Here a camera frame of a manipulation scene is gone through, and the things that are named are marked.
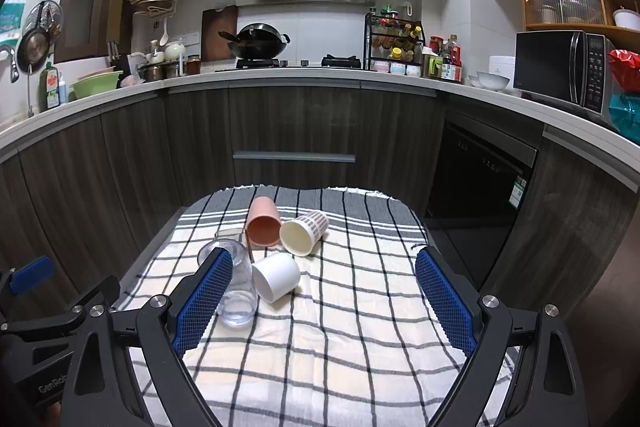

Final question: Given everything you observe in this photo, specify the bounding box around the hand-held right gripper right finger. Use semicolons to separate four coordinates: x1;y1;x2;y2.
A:
414;246;591;427

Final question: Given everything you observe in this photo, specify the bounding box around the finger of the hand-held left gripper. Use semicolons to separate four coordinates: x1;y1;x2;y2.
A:
0;255;56;303
0;276;121;344

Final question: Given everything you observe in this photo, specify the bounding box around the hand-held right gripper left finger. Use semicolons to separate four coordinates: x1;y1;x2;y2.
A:
62;247;236;427

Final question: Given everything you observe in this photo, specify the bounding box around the clear glass cup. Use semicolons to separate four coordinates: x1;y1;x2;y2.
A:
197;239;257;328

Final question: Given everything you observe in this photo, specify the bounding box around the white cup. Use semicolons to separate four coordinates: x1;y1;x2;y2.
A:
251;252;301;304

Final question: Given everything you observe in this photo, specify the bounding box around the pink cup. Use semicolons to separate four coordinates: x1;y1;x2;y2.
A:
244;196;283;249

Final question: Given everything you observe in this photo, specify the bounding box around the patterned paper cup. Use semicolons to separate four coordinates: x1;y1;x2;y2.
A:
279;210;329;257

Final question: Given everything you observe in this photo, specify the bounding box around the black dishwasher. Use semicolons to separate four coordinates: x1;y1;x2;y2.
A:
425;121;538;288

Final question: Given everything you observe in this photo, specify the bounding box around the checkered cloth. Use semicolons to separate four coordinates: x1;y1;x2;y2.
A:
112;184;516;427

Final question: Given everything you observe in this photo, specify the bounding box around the green detergent bottle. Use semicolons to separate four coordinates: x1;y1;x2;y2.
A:
40;62;61;110

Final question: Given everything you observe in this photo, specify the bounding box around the green basin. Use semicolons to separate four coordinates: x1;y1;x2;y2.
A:
71;71;124;100

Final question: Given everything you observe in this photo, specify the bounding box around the metal faucet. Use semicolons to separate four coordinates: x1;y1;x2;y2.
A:
0;47;20;82

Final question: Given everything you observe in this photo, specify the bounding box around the large white bowl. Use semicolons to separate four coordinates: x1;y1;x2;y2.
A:
476;71;511;92

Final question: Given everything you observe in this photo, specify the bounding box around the hanging frying pan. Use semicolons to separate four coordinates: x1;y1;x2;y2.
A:
17;2;63;75

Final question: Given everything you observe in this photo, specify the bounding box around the steel pot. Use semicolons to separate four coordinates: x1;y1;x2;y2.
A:
137;62;181;82

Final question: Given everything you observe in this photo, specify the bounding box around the dark sauce bottle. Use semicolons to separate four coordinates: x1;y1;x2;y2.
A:
442;34;463;82

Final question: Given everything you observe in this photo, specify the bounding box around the gas cooktop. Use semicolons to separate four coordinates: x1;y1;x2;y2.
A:
215;55;363;72

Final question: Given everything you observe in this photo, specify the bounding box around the black microwave oven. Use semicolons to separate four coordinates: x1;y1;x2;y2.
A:
513;30;618;115

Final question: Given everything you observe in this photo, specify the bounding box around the black spice rack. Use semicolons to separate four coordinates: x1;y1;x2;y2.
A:
364;8;426;78

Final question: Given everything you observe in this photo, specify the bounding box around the black wok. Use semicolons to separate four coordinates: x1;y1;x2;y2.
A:
218;23;291;59

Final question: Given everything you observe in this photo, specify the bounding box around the dark wooden cutting board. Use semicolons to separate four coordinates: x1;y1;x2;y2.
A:
201;6;239;62

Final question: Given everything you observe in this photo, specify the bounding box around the red bag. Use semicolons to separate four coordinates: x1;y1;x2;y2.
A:
607;49;640;94

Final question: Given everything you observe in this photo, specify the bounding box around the grey drawer handle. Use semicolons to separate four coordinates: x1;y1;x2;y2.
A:
232;151;357;162

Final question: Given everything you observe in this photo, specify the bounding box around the printed wall poster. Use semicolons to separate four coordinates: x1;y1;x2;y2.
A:
0;0;28;48

